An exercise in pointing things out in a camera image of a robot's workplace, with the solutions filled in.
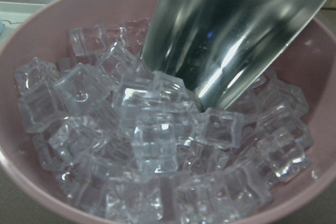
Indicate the clear ice cubes pile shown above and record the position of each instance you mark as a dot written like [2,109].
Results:
[135,147]

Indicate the metal ice scoop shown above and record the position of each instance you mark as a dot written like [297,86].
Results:
[219,47]

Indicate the pink bowl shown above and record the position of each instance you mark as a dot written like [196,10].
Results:
[309,62]

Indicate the white serving tray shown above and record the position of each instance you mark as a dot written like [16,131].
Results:
[14,14]

